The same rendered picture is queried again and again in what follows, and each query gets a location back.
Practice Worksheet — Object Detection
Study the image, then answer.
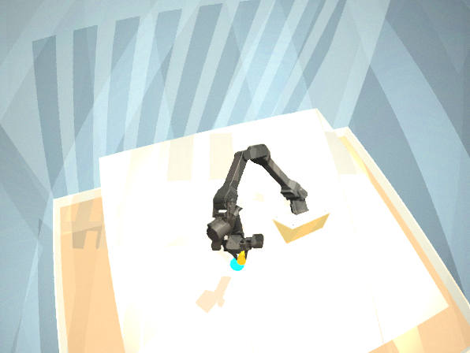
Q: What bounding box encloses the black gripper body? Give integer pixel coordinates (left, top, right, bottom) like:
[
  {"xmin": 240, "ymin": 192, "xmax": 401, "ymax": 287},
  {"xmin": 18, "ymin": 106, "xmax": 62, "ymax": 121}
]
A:
[{"xmin": 211, "ymin": 224, "xmax": 264, "ymax": 251}]

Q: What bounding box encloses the cyan circle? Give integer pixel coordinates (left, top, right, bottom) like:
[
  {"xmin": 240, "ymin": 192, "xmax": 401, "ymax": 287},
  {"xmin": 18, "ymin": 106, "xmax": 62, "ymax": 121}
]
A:
[{"xmin": 229, "ymin": 259, "xmax": 244, "ymax": 271}]

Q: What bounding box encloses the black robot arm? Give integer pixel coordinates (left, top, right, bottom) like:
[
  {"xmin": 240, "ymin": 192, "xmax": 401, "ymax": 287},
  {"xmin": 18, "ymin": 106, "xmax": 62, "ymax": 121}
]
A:
[{"xmin": 206, "ymin": 143, "xmax": 309, "ymax": 254}]

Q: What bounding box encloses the yellow tall cylinder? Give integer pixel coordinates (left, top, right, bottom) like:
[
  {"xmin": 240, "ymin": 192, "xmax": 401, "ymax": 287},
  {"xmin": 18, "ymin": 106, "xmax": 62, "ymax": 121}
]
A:
[{"xmin": 237, "ymin": 251, "xmax": 246, "ymax": 266}]

